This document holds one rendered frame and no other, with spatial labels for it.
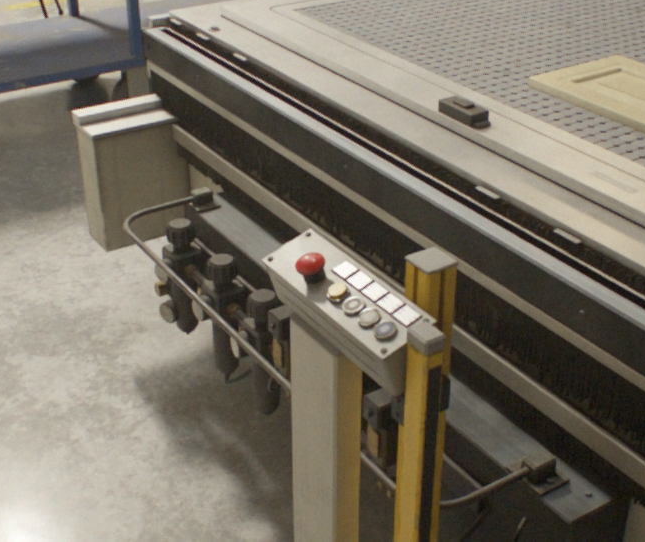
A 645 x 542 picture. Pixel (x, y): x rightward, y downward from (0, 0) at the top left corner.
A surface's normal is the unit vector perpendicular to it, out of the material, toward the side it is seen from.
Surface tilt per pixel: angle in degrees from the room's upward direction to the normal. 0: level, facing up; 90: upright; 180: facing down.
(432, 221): 90
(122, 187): 90
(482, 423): 0
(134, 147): 90
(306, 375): 90
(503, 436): 0
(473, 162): 0
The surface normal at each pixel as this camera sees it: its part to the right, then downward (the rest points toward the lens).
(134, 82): 0.55, 0.40
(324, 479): -0.84, 0.26
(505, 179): 0.00, -0.88
